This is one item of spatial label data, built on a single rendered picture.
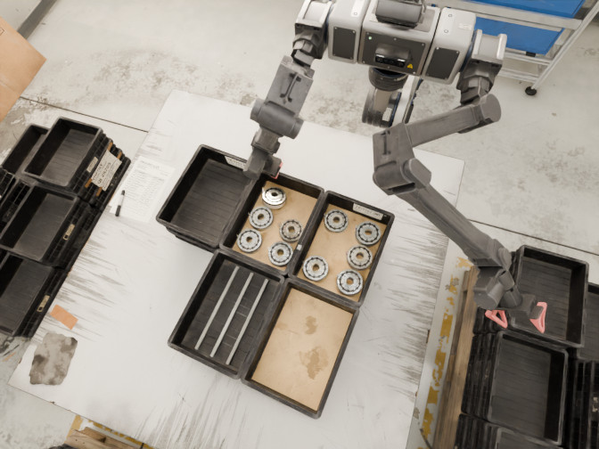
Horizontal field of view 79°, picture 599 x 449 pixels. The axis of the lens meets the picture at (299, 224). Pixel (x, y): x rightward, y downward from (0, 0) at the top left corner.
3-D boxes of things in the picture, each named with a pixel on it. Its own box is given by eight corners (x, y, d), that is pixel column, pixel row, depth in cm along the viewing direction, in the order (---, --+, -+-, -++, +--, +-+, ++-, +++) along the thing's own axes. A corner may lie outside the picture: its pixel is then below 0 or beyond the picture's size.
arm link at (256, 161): (282, 140, 114) (257, 128, 113) (269, 172, 111) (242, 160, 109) (274, 154, 126) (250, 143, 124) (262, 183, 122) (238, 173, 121)
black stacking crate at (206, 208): (208, 157, 172) (201, 143, 162) (264, 178, 167) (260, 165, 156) (165, 229, 160) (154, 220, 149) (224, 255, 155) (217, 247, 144)
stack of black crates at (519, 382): (471, 334, 201) (500, 329, 169) (528, 353, 196) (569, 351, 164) (458, 411, 188) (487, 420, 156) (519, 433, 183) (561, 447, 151)
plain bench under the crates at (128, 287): (209, 154, 268) (172, 87, 203) (426, 215, 242) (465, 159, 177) (101, 378, 216) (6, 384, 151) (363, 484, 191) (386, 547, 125)
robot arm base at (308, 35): (324, 56, 116) (324, 23, 104) (315, 76, 113) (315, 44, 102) (298, 51, 117) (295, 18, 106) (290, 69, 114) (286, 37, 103)
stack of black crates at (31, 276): (38, 261, 229) (9, 250, 208) (78, 275, 224) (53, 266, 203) (1, 323, 216) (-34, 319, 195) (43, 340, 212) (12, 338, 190)
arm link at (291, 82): (323, 80, 71) (275, 56, 69) (293, 142, 76) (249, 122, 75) (315, 69, 111) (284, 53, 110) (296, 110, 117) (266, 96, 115)
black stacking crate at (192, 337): (225, 256, 154) (217, 248, 144) (288, 282, 149) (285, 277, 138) (177, 346, 142) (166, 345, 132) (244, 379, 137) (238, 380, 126)
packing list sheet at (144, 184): (136, 154, 188) (136, 154, 187) (176, 166, 184) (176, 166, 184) (105, 210, 177) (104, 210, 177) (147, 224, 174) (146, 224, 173)
